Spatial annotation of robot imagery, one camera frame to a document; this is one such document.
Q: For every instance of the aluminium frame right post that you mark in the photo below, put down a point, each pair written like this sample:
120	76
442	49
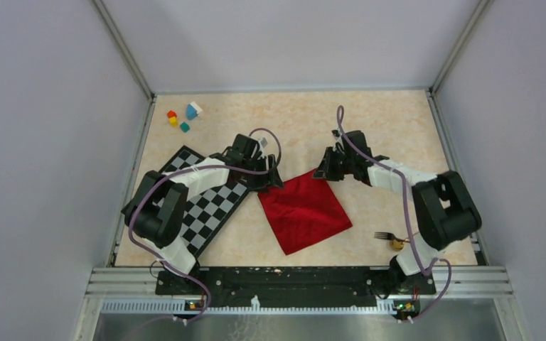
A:
479	11

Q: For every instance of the aluminium frame post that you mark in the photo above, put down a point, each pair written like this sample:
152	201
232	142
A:
122	48
479	11

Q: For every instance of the red cloth napkin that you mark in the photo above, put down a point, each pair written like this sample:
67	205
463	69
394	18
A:
303	213

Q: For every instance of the teal small cube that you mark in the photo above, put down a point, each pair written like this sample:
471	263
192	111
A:
184	127

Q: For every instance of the black white checkerboard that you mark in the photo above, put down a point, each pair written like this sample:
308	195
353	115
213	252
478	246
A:
207	213

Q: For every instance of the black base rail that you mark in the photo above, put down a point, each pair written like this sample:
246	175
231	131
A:
294	287

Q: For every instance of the blue white block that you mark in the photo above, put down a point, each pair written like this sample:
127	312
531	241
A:
193	111

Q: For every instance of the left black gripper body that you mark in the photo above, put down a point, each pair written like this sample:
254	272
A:
255	181

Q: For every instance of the dark metal fork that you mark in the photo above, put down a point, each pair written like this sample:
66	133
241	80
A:
388	236

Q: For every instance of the white toothed cable tray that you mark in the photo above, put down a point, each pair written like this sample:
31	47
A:
172	306

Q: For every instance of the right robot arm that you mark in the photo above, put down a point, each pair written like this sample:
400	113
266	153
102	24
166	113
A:
444	209

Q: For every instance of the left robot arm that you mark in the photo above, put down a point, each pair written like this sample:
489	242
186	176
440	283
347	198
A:
154	215

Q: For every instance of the aluminium frame left post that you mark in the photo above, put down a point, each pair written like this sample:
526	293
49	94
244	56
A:
122	48

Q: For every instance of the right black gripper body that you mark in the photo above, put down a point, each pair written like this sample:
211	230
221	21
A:
349	161

